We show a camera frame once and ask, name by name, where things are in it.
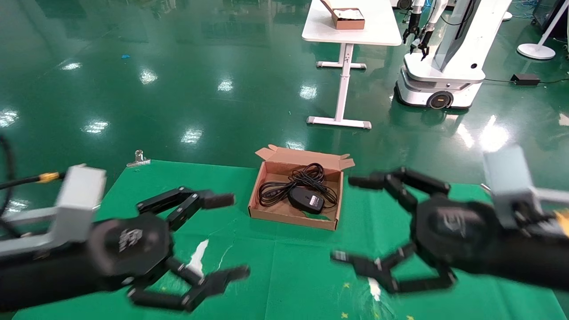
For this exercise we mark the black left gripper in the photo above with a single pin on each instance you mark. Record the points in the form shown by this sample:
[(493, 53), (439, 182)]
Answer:
[(131, 246)]

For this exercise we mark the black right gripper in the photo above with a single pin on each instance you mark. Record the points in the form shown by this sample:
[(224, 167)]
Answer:
[(453, 231)]

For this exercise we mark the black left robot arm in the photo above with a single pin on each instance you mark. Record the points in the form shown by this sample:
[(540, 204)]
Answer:
[(44, 280)]

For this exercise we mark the background robot arm with gripper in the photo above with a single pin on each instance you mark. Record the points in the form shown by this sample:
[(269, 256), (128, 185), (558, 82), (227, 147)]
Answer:
[(429, 31), (412, 26)]

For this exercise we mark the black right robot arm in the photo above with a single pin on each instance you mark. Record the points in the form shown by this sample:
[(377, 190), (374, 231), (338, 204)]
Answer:
[(529, 262)]

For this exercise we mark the open brown cardboard box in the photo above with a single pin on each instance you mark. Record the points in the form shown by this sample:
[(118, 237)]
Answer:
[(289, 221)]

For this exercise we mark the small brown cardboard box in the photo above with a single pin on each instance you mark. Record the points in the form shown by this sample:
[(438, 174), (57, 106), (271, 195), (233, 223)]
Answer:
[(349, 23)]

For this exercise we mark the green table mat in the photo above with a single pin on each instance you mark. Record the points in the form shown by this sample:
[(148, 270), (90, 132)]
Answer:
[(284, 275)]

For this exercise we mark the silver binder clip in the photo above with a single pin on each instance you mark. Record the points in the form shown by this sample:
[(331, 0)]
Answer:
[(484, 188), (140, 161)]

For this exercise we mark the white wheeled background robot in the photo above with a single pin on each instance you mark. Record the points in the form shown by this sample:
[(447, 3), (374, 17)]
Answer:
[(444, 75)]

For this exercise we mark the white desk with metal legs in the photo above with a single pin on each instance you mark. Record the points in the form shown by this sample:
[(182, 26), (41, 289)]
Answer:
[(378, 26)]

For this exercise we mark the white floor stand with base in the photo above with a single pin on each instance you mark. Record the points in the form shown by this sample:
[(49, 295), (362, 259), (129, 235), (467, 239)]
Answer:
[(535, 51)]

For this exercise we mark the dark equipment cabinet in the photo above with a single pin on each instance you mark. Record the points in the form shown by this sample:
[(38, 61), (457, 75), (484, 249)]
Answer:
[(544, 13)]

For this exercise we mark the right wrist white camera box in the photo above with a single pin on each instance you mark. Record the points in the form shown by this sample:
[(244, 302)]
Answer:
[(506, 182)]

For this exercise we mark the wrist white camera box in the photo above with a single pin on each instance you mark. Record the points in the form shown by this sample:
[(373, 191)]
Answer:
[(80, 200), (506, 182)]

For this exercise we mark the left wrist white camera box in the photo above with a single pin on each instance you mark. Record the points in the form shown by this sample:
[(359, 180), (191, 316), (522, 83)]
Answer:
[(80, 200)]

